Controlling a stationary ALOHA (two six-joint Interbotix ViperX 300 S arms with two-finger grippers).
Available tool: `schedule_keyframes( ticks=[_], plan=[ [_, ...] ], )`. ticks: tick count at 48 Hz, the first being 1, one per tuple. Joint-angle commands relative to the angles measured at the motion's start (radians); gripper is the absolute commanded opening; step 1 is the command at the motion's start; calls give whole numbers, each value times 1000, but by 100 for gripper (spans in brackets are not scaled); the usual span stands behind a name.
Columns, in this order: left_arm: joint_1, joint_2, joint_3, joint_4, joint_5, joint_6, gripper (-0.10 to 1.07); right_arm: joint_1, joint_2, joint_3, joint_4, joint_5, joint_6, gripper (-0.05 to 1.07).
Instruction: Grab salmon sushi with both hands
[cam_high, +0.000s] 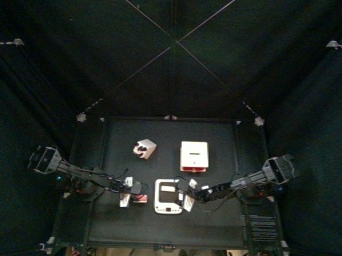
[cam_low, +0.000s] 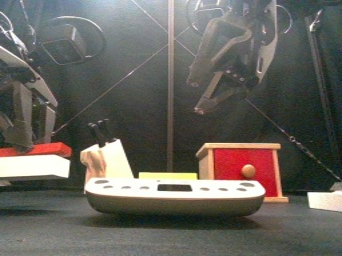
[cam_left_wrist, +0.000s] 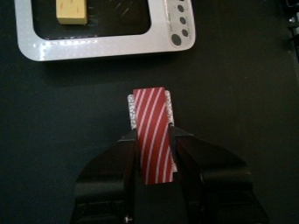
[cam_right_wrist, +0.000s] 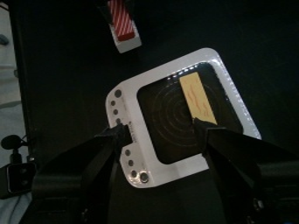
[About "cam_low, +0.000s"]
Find grey vertical frame pole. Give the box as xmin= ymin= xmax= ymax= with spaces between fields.
xmin=166 ymin=0 xmax=177 ymax=173

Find wrist camera with ring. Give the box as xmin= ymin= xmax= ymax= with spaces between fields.
xmin=185 ymin=0 xmax=238 ymax=37
xmin=39 ymin=15 xmax=109 ymax=67

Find left wrist camera with ring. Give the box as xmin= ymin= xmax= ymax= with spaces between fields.
xmin=39 ymin=15 xmax=109 ymax=67

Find cream toy knife block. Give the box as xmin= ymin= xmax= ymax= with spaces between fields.
xmin=79 ymin=138 xmax=136 ymax=194

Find thin diagonal brace wire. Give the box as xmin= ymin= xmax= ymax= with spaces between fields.
xmin=53 ymin=24 xmax=193 ymax=136

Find black toy knife handle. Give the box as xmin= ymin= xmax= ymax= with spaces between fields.
xmin=87 ymin=121 xmax=107 ymax=149
xmin=98 ymin=118 xmax=118 ymax=144

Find diagonal brace wire with turnbuckle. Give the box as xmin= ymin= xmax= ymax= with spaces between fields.
xmin=130 ymin=0 xmax=342 ymax=183

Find red and white box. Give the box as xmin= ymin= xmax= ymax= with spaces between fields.
xmin=0 ymin=141 xmax=74 ymax=187

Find white rectangular block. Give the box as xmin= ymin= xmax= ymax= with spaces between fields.
xmin=307 ymin=190 xmax=342 ymax=213

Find right wrist camera with ring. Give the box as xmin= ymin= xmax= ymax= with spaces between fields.
xmin=185 ymin=0 xmax=238 ymax=37

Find wooden box with red drawer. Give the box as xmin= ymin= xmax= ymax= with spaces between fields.
xmin=196 ymin=142 xmax=290 ymax=204

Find black frame post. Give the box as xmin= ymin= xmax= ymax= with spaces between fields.
xmin=304 ymin=8 xmax=342 ymax=168

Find yellow-green flat block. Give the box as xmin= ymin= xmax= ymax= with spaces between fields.
xmin=138 ymin=171 xmax=200 ymax=181

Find white toy kitchen scale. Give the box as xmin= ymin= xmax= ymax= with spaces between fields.
xmin=83 ymin=177 xmax=268 ymax=217

